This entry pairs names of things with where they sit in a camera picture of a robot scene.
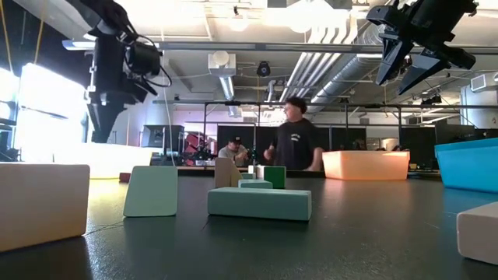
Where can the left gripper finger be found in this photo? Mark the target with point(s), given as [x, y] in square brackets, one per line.
[102, 120]

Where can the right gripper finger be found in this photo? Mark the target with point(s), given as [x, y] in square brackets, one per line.
[422, 72]
[391, 58]

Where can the red long block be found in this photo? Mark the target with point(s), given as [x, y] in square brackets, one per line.
[124, 177]

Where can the tan wooden block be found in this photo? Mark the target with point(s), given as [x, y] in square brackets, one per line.
[225, 175]

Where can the mint long block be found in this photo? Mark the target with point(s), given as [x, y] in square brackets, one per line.
[254, 184]
[258, 204]
[247, 176]

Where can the salmon long block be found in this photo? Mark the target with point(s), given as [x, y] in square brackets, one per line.
[478, 233]

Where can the black track light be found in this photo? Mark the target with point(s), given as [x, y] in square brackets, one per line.
[432, 100]

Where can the black monitor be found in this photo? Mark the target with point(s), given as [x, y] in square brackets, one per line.
[171, 136]

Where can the black partition panel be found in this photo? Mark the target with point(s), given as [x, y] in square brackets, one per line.
[249, 134]
[342, 138]
[418, 148]

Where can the white container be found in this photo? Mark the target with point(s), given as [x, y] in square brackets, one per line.
[390, 144]

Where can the white and green block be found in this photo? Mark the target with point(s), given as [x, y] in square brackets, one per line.
[151, 190]

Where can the red machine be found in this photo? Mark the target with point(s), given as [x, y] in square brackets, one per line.
[194, 142]

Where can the orange cube block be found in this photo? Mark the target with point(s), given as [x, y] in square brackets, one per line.
[43, 206]

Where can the wooden workbench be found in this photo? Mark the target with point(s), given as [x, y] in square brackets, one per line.
[194, 169]

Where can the blue plastic bin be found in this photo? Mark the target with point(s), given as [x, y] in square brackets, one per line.
[467, 167]

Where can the orange plastic bin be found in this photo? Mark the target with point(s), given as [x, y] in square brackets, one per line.
[365, 165]

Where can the person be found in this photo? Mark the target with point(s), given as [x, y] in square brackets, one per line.
[295, 144]
[229, 151]

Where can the green cube block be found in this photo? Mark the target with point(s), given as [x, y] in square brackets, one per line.
[275, 177]

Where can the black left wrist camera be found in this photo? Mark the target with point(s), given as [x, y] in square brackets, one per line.
[144, 58]

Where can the silver ventilation duct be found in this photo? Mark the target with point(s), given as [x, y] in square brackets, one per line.
[350, 74]

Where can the black metal rack frame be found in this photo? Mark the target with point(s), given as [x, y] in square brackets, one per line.
[311, 103]

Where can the white duct box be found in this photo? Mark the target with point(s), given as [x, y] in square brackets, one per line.
[221, 64]

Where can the silver aluminium frame bar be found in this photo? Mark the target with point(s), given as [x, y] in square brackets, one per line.
[272, 47]

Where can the black hanging camera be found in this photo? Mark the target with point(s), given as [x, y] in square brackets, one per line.
[263, 69]

